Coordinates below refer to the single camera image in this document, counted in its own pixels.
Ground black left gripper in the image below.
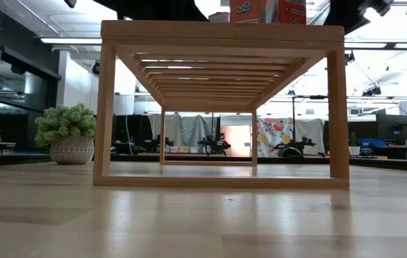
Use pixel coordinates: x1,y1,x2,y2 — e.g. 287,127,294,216
117,0,209,22

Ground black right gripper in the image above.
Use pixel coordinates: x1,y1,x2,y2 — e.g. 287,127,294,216
324,0,366,35

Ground orange cereal box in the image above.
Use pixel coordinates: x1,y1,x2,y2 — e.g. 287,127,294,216
229,0,278,24
277,0,307,26

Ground slatted wooden shelf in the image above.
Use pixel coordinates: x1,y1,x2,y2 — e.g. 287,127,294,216
92,19,350,190

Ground black metal cloth rack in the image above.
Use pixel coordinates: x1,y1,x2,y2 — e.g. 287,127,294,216
291,95,330,158

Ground ceiling strip light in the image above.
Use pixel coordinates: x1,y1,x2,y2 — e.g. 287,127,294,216
40,37,102,45

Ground light grey hanging cloth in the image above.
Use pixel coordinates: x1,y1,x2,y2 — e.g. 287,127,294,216
148,113,180,148

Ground black monitor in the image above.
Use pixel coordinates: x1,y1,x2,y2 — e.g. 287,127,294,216
375,113,407,141

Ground plain white hanging cloth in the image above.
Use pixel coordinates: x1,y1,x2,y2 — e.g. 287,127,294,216
294,118,325,156

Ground blue bin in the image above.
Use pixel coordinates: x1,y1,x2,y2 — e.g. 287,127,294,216
357,138,386,148

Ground small cactus white pot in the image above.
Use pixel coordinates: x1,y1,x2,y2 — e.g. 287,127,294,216
348,131,361,156

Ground colourful floral hanging cloth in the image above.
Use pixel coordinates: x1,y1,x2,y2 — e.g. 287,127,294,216
257,117,294,158

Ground small pale background boxes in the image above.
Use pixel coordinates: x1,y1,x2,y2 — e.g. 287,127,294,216
168,145,200,154

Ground bushy green plant patterned pot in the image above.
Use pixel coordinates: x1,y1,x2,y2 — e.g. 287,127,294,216
34,103,97,166

